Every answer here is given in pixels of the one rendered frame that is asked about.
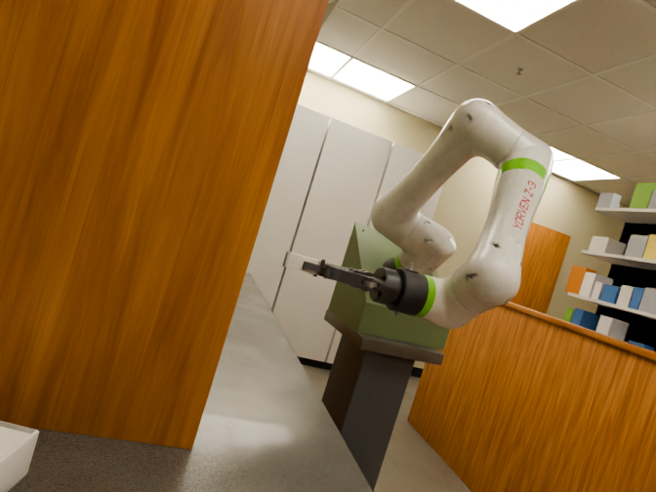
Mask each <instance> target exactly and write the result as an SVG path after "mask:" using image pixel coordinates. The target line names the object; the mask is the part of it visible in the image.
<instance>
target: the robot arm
mask: <svg viewBox="0 0 656 492"><path fill-rule="evenodd" d="M474 157H482V158H484V159H485V160H487V161H488V162H490V163H491V164H492V165H493V166H494V167H495V168H496V169H498V173H497V176H496V180H495V184H494V188H493V194H492V199H491V204H490V209H489V213H488V216H487V219H486V222H485V225H484V228H483V231H482V233H481V234H480V237H479V239H478V241H477V243H476V245H475V247H474V249H473V251H472V253H471V256H470V257H469V259H468V261H467V262H466V263H465V264H464V265H462V266H461V267H460V268H459V269H457V270H456V271H454V272H453V273H451V274H450V275H448V276H446V277H444V278H438V277H434V276H433V275H432V273H433V272H434V271H435V270H436V269H437V268H439V267H440V266H441V265H442V264H443V263H444V262H445V261H447V260H448V259H449V258H450V257H451V256H452V255H453V254H454V252H455V250H456V242H455V239H454V237H453V236H452V234H451V233H450V232H449V231H448V230H447V229H446V228H445V227H444V226H442V225H440V224H438V223H436V222H434V221H432V220H430V219H429V218H427V217H425V216H424V215H423V214H421V213H420V211H421V209H422V208H423V207H424V206H425V204H426V203H427V202H428V201H429V200H430V199H431V197H432V196H433V195H434V194H435V193H436V192H437V191H438V190H439V189H440V188H441V186H442V185H443V184H444V183H445V182H446V181H447V180H448V179H449V178H450V177H452V176H453V175H454V174H455V173H456V172H457V171H458V170H459V169H460V168H461V167H462V166H464V165H465V164H466V163H467V162H468V161H469V160H470V159H472V158H474ZM553 165H554V154H553V151H552V150H551V148H550V147H549V145H548V144H546V143H545V142H544V141H542V140H540V139H539V138H537V137H535V136H534V135H532V134H530V133H529V132H527V131H525V130H524V129H522V128H521V127H520V126H518V125H517V124H516V123H514V122H513V121H512V120H511V119H510V118H509V117H508V116H507V115H506V114H504V113H503V112H502V111H501V110H500V109H499V108H498V107H497V106H496V105H494V104H493V103H492V102H490V101H488V100H484V99H471V100H468V101H465V102H463V103H461V104H460V105H459V106H458V107H457V108H456V109H455V111H454V112H453V114H452V115H451V117H450V118H449V120H448V121H447V123H446V125H445V126H444V128H443V129H442V131H441V132H440V134H439V135H438V137H437V138H436V139H435V141H434V142H433V144H432V145H431V146H430V148H429V149H428V151H427V152H426V153H425V154H424V156H423V157H422V158H421V159H420V160H419V162H418V163H417V164H416V165H415V166H414V167H413V169H412V170H411V171H410V172H409V173H408V174H407V175H406V176H405V177H404V178H403V179H402V180H401V181H400V182H399V183H398V184H397V185H396V186H395V187H394V188H393V189H392V190H391V191H390V192H389V193H387V194H386V195H385V196H384V197H383V198H382V199H380V200H379V201H378V202H377V203H376V204H375V206H374V207H373V209H372V213H371V221H372V224H373V226H374V228H375V229H376V230H377V231H378V232H379V233H380V234H382V235H383V236H384V237H386V238H387V239H388V240H390V241H391V242H393V243H394V244H395V245H397V246H398V247H399V248H401V249H400V251H399V252H398V254H397V256H396V257H394V258H392V259H388V260H386V261H385V262H384V263H383V265H382V266H381V267H379V268H377V269H376V271H375V273H374V274H373V273H372V272H369V271H367V270H364V269H356V268H352V267H349V268H347V267H343V266H336V265H332V264H328V263H325V260H323V259H322V260H321V261H319V260H316V259H313V258H309V257H306V256H302V255H298V254H295V253H291V252H288V251H287V252H286V255H285V258H284V262H283V266H284V267H288V268H291V269H295V270H298V271H302V272H306V273H310V274H313V276H315V277H317V274H318V275H319V276H323V277H324V278H326V279H327V278H328V279H332V280H335V281H339V282H342V283H345V284H348V285H349V286H351V287H355V288H359V289H360V290H362V291H365V292H368V291H369V296H370V299H371V300H372V301H373V302H375V303H379V304H383V305H386V306H387V308H388V309H389V310H393V311H394V315H396V316H398V314H399V313H400V312H401V313H404V314H408V315H412V316H416V317H420V318H423V319H425V320H428V321H430V322H432V323H434V324H436V325H438V326H439V327H442V328H445V329H457V328H461V327H463V326H464V325H466V324H468V323H469V322H470V321H472V320H473V319H475V318H476V317H478V316H479V315H481V314H482V313H484V312H486V311H487V310H490V309H492V308H496V307H499V306H501V305H504V304H506V303H508V302H509V301H510V300H512V299H513V297H514V296H515V295H516V294H517V292H518V289H519V287H520V279H521V267H522V257H523V251H524V246H525V242H526V238H527V234H528V231H529V228H530V225H531V223H532V220H533V217H534V215H535V213H536V210H537V208H538V206H539V204H540V202H541V200H542V197H543V195H544V192H545V190H546V187H547V185H548V182H549V179H550V176H551V172H552V169H553Z"/></svg>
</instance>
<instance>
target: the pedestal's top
mask: <svg viewBox="0 0 656 492"><path fill-rule="evenodd" d="M324 320H326V321H327V322H328V323H329V324H330V325H332V326H333V327H334V328H335V329H336V330H338V331H339V332H340V333H341V334H342V335H344V336H345V337H346V338H347V339H348V340H350V341H351V342H352V343H353V344H354V345H356V346H357V347H358V348H359V349H362V350H367V351H372V352H376V353H381V354H387V355H392V356H397V357H402V358H407V359H412V360H417V361H422V362H426V363H431V364H436V365H441V363H442V360H443V357H444V354H443V353H442V352H440V351H438V350H437V349H435V348H428V347H424V346H419V345H415V344H410V343H405V342H401V341H397V340H392V339H388V338H383V337H378V336H374V335H369V334H364V333H360V332H356V331H355V330H354V329H352V328H351V327H350V326H348V325H347V324H346V323H345V322H344V321H343V320H341V319H340V318H339V317H337V316H336V315H335V314H333V313H332V312H331V311H329V310H328V309H327V310H326V313H325V316H324Z"/></svg>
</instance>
